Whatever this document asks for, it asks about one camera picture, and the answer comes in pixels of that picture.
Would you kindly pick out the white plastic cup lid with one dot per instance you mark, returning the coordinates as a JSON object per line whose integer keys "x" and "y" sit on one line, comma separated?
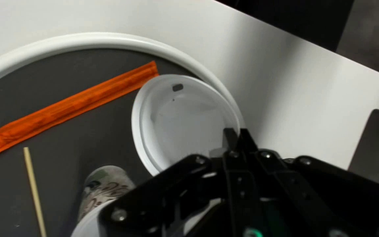
{"x": 174, "y": 117}

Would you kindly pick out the wooden stir stick on tray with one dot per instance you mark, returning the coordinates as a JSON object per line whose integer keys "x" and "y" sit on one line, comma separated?
{"x": 35, "y": 193}

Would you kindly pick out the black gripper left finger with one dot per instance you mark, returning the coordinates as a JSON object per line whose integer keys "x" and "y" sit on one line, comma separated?
{"x": 189, "y": 200}

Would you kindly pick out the lidded patterned paper cup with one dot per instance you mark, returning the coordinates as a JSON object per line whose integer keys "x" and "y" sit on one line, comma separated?
{"x": 102, "y": 188}

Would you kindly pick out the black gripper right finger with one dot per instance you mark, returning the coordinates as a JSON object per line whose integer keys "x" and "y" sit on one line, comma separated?
{"x": 301, "y": 197}

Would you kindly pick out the round black white-rimmed tray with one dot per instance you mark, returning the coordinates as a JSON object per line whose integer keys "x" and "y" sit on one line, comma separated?
{"x": 43, "y": 73}

